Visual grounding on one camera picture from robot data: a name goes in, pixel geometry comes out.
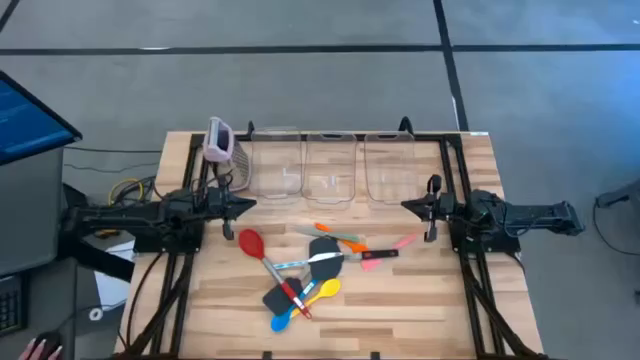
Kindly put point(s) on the white tape roll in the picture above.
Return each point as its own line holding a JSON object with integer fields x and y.
{"x": 90, "y": 314}

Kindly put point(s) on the black oval-headed spatula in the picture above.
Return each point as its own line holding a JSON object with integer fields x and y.
{"x": 325, "y": 270}

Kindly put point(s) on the white paper sheet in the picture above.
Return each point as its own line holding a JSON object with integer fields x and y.
{"x": 115, "y": 287}

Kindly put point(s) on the black computer mouse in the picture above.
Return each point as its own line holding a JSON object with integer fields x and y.
{"x": 50, "y": 339}

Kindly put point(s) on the black square-headed spatula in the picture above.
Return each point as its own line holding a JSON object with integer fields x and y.
{"x": 276, "y": 300}

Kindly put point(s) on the clear plastic bin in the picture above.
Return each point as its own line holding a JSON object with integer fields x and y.
{"x": 390, "y": 170}
{"x": 330, "y": 170}
{"x": 276, "y": 165}

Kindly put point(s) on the pink silicone spatula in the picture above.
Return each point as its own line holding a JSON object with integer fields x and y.
{"x": 404, "y": 242}

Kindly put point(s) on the black aluminium table frame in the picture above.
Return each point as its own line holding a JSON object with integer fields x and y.
{"x": 462, "y": 165}

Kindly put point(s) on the black keyboard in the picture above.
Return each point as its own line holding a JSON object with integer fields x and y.
{"x": 9, "y": 305}

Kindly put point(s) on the orange silicone spatula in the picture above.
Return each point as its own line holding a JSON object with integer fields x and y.
{"x": 356, "y": 246}

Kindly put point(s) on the red spoon steel neck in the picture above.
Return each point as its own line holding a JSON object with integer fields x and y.
{"x": 251, "y": 243}

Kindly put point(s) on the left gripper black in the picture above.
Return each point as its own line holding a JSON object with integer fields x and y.
{"x": 220, "y": 205}

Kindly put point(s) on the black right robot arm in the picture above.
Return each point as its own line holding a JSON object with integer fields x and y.
{"x": 525, "y": 215}

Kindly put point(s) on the blue silicone spoon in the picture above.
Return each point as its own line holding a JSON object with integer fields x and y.
{"x": 280, "y": 323}

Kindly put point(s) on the yellow silicone spoon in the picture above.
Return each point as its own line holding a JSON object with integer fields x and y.
{"x": 330, "y": 288}

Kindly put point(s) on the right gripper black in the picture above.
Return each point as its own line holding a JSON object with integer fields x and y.
{"x": 447, "y": 205}

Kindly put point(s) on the computer monitor blue screen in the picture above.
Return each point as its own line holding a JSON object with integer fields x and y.
{"x": 30, "y": 120}

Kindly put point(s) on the person's hand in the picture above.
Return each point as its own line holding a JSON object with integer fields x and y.
{"x": 37, "y": 351}

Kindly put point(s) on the yellow hand tool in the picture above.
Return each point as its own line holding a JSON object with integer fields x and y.
{"x": 106, "y": 233}

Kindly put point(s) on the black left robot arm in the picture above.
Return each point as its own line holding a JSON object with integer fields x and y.
{"x": 125, "y": 220}

